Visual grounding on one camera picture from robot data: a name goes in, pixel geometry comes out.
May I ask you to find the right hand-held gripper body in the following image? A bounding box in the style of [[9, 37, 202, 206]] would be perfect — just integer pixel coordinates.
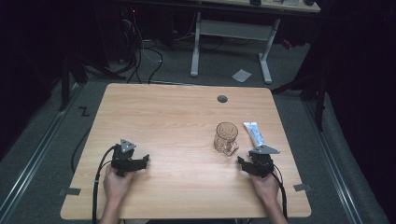
[[247, 145, 281, 179]]

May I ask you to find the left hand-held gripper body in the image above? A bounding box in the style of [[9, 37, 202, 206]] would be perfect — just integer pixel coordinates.
[[110, 138, 138, 178]]

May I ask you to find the clear glass mug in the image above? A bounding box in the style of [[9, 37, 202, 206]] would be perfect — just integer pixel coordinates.
[[213, 121, 240, 157]]

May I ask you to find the white toothpaste tube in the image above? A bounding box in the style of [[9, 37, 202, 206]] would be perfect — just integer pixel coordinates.
[[243, 121, 267, 149]]

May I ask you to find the person's right hand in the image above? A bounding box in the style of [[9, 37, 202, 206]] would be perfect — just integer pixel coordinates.
[[249, 170, 280, 205]]

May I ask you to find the person's left hand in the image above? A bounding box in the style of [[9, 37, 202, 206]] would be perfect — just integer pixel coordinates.
[[103, 164, 135, 203]]

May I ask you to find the grey tape strip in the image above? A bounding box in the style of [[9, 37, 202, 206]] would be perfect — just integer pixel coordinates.
[[58, 187, 82, 197], [292, 183, 313, 192]]

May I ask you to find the black metal stand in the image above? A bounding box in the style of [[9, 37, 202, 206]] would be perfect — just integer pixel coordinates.
[[57, 46, 127, 113], [270, 18, 330, 133]]

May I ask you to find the grey paper sheet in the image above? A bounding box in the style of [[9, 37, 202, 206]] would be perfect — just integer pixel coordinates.
[[231, 68, 253, 84]]

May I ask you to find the small red object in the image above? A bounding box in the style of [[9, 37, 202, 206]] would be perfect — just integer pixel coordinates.
[[280, 38, 294, 51]]

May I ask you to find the white-framed background desk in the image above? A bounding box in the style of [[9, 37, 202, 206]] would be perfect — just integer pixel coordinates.
[[190, 0, 322, 85]]

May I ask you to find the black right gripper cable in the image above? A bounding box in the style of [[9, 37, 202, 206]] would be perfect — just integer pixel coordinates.
[[272, 163, 289, 220]]

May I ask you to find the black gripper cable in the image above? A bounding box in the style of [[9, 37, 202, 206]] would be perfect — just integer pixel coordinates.
[[272, 163, 289, 220], [92, 145, 118, 224]]

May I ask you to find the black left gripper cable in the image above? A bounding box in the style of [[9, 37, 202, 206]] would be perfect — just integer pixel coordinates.
[[92, 145, 118, 224]]

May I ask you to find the thin black floor cable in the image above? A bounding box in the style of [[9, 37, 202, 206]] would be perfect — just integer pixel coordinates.
[[70, 125, 93, 175]]

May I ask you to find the metal floor rail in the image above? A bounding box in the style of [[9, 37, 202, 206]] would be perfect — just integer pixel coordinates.
[[0, 82, 82, 218], [302, 99, 364, 224]]

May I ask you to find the bundle of floor cables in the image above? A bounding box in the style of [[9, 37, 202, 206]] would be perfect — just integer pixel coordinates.
[[120, 6, 164, 85]]

